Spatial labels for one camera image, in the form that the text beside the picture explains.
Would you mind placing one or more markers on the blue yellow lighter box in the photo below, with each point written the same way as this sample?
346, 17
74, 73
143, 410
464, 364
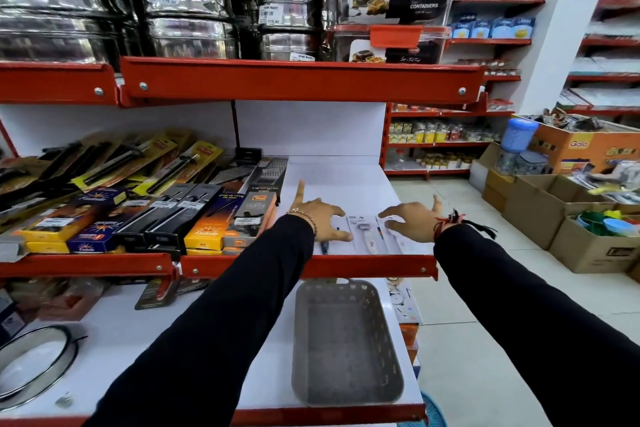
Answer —
97, 236
65, 221

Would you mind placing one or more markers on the clear plastic storage jars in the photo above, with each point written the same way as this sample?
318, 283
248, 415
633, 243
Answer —
522, 164

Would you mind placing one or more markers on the steel grater black card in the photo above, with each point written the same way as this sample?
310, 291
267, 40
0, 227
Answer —
270, 174
232, 174

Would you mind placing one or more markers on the red metal shelf rack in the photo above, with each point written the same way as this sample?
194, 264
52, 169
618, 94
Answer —
300, 81

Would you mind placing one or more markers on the small brown cardboard box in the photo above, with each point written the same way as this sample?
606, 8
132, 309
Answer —
496, 189

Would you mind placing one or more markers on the pile of yellow-card lighter packets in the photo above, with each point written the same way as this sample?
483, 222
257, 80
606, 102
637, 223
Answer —
100, 166

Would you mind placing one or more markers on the row of blue small boxes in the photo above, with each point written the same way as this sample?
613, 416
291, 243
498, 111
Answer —
492, 29

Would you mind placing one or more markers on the person's left thumb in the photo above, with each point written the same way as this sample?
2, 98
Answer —
300, 192

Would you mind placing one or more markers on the black carded packet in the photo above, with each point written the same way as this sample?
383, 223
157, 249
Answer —
160, 291

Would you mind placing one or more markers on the person's right hand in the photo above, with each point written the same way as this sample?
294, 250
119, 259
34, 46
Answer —
415, 222

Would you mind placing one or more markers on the person's right forearm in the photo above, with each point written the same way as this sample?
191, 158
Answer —
530, 326

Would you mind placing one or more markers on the brown cardboard box with bowls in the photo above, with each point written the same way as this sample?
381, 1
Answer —
590, 251

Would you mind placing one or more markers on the yellow blue long box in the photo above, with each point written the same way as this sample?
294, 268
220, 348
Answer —
212, 229

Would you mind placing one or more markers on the blue plastic basket rim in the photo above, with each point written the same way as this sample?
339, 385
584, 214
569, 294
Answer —
430, 411

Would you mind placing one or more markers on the white packet kitchen tool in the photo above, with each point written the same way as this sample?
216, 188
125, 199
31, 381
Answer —
391, 241

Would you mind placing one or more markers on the person's left forearm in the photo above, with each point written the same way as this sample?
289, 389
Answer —
225, 331

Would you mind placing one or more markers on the white packet white peeler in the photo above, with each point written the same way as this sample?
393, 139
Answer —
365, 234

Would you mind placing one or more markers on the colourful plastic bowls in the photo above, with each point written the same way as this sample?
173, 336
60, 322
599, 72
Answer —
607, 224

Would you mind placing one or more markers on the red side shelf unit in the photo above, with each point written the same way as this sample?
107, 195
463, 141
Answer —
605, 56

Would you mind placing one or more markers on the orange printed cardboard box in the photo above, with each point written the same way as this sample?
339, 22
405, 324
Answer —
580, 144

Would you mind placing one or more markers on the large brown cardboard box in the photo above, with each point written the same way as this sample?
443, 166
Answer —
545, 206

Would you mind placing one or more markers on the person's right thumb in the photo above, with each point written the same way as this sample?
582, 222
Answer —
437, 204

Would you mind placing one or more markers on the person's left hand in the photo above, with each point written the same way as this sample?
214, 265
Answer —
320, 219

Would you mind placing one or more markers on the black slim tool box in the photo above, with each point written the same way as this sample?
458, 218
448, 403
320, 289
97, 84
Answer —
150, 214
185, 216

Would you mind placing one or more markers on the red background shelf unit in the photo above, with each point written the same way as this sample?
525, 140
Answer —
445, 114

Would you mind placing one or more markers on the grey plastic basket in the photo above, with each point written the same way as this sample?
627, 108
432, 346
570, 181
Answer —
345, 341

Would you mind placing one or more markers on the brown wrapped packets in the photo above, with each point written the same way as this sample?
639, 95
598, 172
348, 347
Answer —
55, 296

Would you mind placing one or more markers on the red thread wristband black tassel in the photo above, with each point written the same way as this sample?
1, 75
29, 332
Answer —
447, 222

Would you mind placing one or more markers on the row of yellow-lid jars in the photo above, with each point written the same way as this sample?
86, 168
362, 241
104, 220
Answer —
440, 134

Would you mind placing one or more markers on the orange grey tool box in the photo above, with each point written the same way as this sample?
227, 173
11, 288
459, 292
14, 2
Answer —
252, 216

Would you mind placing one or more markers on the stacks of round steel containers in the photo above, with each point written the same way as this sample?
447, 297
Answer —
185, 1

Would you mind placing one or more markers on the white carded utensil packet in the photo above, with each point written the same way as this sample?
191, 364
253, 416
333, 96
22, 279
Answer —
405, 299

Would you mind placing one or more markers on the blue lid plastic jar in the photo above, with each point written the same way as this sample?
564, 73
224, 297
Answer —
519, 134

